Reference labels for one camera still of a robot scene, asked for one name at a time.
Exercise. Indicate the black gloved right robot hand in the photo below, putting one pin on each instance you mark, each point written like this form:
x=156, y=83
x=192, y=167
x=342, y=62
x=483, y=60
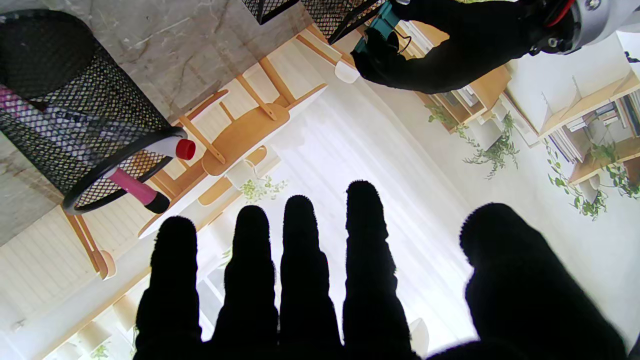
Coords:
x=310, y=320

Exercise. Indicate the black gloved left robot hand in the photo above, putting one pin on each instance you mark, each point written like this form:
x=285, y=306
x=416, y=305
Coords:
x=460, y=45

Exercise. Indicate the teal binder clip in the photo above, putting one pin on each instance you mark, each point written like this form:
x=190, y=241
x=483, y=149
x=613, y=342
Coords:
x=382, y=22

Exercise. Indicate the white marker with red cap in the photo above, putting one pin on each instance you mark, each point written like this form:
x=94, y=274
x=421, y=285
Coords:
x=185, y=149

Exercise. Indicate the pink and white pen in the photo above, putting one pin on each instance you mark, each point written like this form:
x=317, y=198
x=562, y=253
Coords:
x=135, y=187

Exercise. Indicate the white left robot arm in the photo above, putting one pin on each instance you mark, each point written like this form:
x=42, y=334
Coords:
x=600, y=20

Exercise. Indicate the black mesh desk organizer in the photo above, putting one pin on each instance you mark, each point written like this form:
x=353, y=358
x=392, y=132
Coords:
x=325, y=15

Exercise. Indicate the black mesh pen cup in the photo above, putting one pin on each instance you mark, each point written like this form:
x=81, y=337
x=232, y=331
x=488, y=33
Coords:
x=85, y=100

